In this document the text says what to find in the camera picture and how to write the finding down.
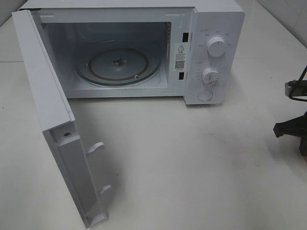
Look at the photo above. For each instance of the lower white timer knob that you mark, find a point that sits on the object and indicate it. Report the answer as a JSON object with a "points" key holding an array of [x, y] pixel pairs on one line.
{"points": [[210, 75]]}

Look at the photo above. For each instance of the upper white power knob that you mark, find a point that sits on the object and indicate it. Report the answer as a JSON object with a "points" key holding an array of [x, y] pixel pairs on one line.
{"points": [[216, 45]]}

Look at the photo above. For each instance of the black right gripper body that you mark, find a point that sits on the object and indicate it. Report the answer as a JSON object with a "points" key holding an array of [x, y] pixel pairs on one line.
{"points": [[303, 142]]}

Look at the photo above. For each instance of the white microwave door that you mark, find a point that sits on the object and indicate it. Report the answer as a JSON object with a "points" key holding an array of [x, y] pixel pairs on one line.
{"points": [[57, 119]]}

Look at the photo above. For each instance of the glass microwave turntable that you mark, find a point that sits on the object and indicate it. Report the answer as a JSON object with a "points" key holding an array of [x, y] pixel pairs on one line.
{"points": [[117, 62]]}

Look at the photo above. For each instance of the white microwave oven body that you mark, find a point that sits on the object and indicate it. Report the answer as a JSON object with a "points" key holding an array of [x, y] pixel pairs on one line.
{"points": [[180, 28]]}

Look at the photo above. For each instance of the round white door button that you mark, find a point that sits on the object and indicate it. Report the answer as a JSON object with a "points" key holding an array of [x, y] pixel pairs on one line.
{"points": [[205, 95]]}

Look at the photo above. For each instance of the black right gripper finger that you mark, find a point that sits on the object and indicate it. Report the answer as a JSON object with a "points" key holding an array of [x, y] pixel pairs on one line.
{"points": [[295, 127]]}

